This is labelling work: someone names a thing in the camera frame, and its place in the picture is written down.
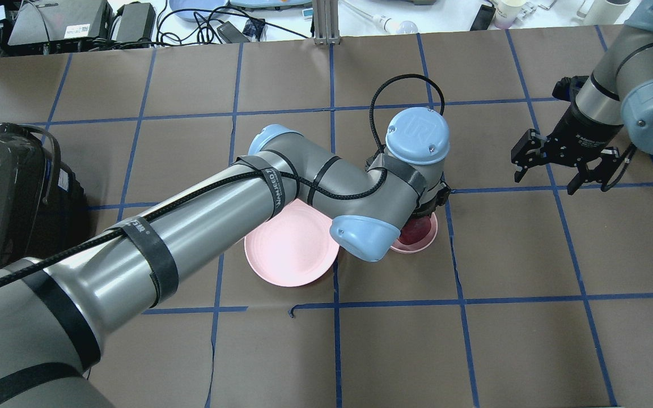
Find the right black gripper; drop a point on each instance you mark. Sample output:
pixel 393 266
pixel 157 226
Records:
pixel 577 129

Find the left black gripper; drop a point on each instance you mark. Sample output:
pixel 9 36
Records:
pixel 429 205

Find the red apple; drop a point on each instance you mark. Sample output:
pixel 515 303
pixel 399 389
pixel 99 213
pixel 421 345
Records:
pixel 415 230

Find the pink bowl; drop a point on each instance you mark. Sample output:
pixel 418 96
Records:
pixel 417 247

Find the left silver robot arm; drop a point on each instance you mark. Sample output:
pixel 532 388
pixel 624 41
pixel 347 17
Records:
pixel 56 313

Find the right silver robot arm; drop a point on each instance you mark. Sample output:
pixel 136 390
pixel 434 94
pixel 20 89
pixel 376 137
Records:
pixel 610 113

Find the pink plate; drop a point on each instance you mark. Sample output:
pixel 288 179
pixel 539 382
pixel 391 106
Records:
pixel 293 249

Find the blue plate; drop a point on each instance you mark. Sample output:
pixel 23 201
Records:
pixel 186 9

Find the purple white cup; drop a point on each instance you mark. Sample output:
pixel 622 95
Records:
pixel 506 12

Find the black power adapter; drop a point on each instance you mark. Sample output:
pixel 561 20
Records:
pixel 135 23

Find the dark grey rice cooker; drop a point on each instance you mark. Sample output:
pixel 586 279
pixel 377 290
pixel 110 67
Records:
pixel 43 208

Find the aluminium frame post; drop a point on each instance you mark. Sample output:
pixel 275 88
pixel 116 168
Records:
pixel 325 22

